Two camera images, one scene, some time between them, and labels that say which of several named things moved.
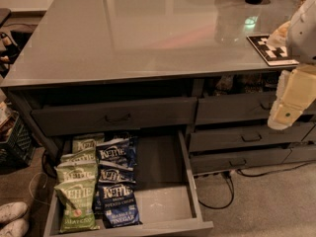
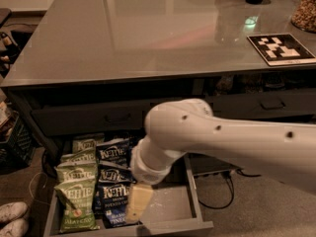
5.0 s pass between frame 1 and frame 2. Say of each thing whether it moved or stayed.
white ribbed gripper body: moved
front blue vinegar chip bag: stayed
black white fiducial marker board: stayed
